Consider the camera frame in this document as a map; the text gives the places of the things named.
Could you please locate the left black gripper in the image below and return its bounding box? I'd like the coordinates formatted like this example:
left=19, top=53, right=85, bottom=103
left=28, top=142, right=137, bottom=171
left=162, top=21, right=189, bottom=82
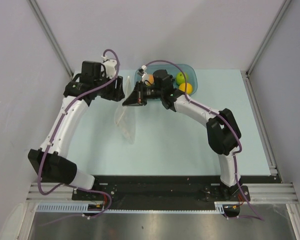
left=93, top=72, right=125, bottom=102

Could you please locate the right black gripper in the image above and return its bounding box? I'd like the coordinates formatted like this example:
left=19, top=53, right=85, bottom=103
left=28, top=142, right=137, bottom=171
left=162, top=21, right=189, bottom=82
left=123, top=81, right=164, bottom=107

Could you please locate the clear dotted zip bag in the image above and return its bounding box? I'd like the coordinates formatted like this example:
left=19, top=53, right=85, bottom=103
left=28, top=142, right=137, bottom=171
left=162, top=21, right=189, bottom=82
left=113, top=75, right=138, bottom=145

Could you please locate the peach fruit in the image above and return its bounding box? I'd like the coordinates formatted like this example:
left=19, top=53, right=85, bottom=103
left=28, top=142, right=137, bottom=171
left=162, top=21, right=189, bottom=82
left=144, top=74, right=154, bottom=86

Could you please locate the orange fruit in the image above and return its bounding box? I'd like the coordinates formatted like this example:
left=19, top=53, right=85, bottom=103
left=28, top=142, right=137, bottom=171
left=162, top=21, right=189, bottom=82
left=178, top=82, right=194, bottom=95

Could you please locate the green apple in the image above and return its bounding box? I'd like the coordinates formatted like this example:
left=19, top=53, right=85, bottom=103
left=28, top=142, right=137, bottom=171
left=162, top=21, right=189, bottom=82
left=175, top=72, right=189, bottom=86

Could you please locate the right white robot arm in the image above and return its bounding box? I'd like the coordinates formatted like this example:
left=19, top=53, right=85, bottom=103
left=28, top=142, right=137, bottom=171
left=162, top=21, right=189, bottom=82
left=123, top=67, right=242, bottom=201

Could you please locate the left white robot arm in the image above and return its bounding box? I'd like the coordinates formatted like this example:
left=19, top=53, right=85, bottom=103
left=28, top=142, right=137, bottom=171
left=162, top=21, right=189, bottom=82
left=28, top=59, right=125, bottom=200

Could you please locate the teal plastic bin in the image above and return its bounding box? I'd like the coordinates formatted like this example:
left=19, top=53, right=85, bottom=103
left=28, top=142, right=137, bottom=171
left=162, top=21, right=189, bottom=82
left=133, top=63, right=198, bottom=98

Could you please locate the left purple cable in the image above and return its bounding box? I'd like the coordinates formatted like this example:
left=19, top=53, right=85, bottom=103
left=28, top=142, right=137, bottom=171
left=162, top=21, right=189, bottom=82
left=37, top=49, right=121, bottom=221

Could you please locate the purple cable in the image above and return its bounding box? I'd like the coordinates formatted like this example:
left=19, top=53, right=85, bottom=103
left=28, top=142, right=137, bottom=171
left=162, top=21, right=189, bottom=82
left=37, top=49, right=121, bottom=221
left=139, top=59, right=265, bottom=221

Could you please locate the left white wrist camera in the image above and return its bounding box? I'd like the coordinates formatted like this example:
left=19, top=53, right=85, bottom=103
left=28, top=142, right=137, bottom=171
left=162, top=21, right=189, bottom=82
left=101, top=55, right=118, bottom=79

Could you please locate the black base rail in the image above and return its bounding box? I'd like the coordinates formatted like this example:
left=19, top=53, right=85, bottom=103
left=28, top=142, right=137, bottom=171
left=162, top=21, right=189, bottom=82
left=72, top=174, right=282, bottom=211

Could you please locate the white slotted cable duct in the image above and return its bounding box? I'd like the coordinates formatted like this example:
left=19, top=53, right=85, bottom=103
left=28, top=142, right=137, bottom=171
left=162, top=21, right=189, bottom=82
left=36, top=202, right=225, bottom=214

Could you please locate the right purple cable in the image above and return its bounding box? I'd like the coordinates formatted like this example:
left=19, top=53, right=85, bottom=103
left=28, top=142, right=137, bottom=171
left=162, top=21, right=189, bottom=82
left=139, top=59, right=265, bottom=221

